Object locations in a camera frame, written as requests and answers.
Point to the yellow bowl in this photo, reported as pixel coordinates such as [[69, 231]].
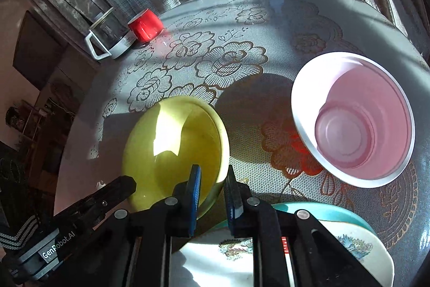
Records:
[[174, 129]]

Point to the black white striped band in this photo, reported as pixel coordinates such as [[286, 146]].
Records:
[[16, 233]]

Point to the teal round plate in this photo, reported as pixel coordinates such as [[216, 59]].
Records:
[[336, 213]]

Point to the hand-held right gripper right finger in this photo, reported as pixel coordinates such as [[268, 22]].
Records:
[[231, 199]]

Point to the large white printed plate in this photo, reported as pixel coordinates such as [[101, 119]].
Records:
[[215, 266]]

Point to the cluttered wooden shelf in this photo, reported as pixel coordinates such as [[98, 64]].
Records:
[[33, 129]]

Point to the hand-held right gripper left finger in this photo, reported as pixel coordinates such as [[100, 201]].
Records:
[[195, 193]]

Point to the wall television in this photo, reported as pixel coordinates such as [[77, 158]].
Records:
[[37, 55]]

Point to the red bowl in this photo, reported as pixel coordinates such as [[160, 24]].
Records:
[[352, 125]]

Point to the red mug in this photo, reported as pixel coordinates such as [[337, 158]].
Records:
[[146, 25]]

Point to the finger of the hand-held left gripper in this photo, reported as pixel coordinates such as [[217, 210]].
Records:
[[107, 196]]

